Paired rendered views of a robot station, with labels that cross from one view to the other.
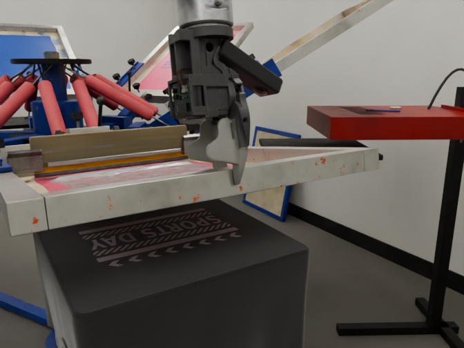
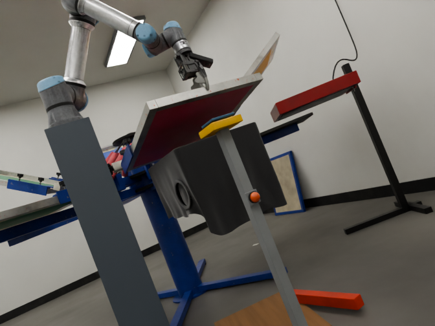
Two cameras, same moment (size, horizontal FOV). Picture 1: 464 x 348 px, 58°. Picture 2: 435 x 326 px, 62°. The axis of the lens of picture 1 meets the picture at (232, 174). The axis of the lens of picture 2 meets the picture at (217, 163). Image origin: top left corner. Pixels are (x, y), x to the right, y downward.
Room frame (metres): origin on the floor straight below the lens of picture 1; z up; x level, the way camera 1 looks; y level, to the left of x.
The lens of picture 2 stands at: (-0.99, -0.06, 0.77)
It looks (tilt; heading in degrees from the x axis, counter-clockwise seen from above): 2 degrees up; 5
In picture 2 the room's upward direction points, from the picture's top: 22 degrees counter-clockwise
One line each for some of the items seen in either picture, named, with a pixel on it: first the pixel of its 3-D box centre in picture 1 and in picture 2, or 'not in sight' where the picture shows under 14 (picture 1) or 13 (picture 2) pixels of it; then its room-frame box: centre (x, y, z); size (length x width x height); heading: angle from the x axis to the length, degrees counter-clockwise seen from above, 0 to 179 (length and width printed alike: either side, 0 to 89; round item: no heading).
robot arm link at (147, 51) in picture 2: not in sight; (155, 44); (0.60, 0.14, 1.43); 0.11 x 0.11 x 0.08; 89
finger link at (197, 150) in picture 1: (205, 151); (197, 87); (0.61, 0.04, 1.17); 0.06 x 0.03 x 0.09; 122
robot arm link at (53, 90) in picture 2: not in sight; (55, 93); (0.50, 0.61, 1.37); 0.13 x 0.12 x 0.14; 179
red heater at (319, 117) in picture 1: (386, 120); (311, 98); (1.84, -0.68, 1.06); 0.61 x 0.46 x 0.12; 92
